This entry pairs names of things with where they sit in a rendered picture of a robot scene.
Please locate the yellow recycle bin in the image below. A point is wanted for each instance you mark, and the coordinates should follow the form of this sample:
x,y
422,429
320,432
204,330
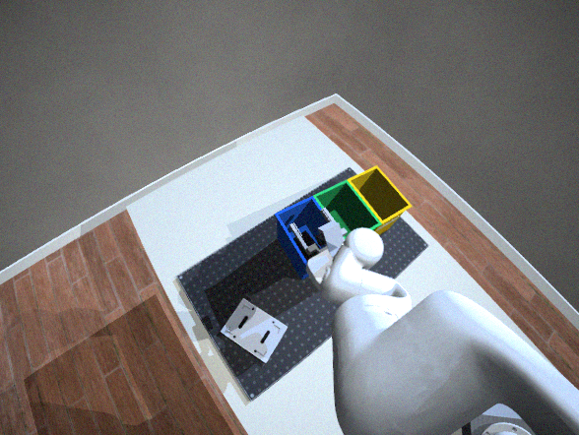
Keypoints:
x,y
383,198

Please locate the blue open bin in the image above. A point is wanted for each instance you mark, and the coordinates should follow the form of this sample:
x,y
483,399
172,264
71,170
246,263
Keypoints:
x,y
306,216

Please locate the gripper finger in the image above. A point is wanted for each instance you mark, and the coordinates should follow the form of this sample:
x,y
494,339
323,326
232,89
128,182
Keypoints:
x,y
329,218
309,250

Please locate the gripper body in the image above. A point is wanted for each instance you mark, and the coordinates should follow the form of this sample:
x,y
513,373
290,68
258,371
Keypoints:
x,y
318,265

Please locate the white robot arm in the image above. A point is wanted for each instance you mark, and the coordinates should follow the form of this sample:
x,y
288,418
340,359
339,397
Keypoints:
x,y
444,363

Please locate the green bin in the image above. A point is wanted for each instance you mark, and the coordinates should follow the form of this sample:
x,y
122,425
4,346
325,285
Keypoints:
x,y
347,207

